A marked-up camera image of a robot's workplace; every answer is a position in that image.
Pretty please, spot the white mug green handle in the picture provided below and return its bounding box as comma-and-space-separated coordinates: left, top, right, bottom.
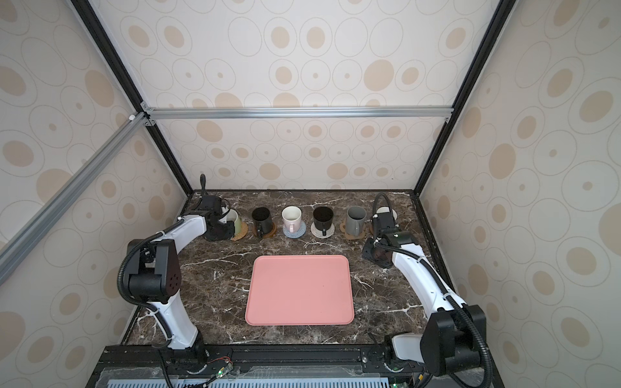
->
226, 210, 242, 238

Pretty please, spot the rattan woven coaster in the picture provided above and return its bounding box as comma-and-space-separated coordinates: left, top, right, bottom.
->
231, 221, 249, 241

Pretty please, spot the grey mug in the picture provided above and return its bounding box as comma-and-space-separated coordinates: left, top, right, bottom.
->
345, 206, 367, 238

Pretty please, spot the black mug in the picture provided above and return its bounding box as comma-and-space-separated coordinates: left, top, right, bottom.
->
313, 206, 334, 231
252, 207, 274, 234

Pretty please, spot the brown wooden coaster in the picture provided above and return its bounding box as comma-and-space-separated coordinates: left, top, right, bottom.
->
251, 224, 278, 239

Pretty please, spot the multicolour woven coaster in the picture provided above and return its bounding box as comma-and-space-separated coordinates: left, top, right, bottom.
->
310, 223, 335, 239

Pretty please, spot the white mug pink handle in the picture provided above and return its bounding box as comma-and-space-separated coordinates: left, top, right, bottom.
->
281, 206, 302, 234

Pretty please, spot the grey woven coaster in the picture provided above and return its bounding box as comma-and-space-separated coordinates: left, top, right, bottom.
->
282, 221, 307, 239

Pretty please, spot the light blue mug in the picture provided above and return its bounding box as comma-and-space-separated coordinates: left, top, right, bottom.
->
376, 206, 398, 221

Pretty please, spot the paw print coaster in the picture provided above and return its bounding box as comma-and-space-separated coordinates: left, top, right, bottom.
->
340, 221, 371, 240

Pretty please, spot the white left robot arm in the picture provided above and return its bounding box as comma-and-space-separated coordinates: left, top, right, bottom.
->
116, 208, 234, 350

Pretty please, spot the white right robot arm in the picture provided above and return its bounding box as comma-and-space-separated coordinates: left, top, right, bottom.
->
362, 232, 494, 387

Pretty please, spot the pink tray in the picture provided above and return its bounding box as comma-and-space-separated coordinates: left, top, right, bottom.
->
245, 255, 355, 327

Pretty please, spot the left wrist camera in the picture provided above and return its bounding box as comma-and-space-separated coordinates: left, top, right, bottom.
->
196, 195, 223, 214

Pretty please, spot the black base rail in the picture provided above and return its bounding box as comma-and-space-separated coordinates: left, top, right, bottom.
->
87, 344, 432, 387

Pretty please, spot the silver aluminium rail back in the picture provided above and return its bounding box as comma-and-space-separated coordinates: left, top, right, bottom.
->
146, 105, 454, 121

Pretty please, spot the silver aluminium rail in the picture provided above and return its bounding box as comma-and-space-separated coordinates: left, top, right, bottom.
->
1, 113, 147, 283
146, 105, 454, 121

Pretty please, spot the black corner frame post left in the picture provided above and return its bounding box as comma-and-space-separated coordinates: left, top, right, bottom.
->
71, 0, 194, 197

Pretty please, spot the black corner frame post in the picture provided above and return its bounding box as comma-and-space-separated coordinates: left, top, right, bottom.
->
413, 0, 517, 197
71, 0, 194, 197

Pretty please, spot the silver aluminium rail left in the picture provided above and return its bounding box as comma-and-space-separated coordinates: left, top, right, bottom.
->
1, 113, 147, 283

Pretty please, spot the black corner frame post right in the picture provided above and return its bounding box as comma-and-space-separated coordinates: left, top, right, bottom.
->
413, 0, 517, 197

